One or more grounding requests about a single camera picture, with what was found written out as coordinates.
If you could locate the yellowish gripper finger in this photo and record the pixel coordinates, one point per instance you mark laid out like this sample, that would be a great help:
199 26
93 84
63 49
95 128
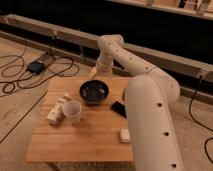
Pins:
93 73

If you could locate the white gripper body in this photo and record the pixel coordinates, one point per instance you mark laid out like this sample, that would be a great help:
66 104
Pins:
104 69

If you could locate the white sponge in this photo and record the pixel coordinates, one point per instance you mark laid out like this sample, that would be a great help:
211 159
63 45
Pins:
124 136

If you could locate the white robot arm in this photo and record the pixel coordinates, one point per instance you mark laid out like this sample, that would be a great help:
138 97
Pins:
147 95

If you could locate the white ceramic cup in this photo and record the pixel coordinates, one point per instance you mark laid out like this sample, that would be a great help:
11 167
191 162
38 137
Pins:
72 110

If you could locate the dark blue bowl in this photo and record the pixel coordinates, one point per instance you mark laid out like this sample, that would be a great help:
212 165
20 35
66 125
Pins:
94 91

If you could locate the black rectangular device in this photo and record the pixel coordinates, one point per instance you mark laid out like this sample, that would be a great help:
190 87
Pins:
119 108

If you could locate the wooden table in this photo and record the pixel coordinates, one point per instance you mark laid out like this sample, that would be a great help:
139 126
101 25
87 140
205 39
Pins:
94 139

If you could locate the dark power adapter box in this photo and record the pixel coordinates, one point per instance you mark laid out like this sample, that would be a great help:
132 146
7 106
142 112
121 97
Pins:
36 67

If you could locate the wooden beam rail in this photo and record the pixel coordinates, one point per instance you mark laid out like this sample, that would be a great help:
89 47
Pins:
168 61

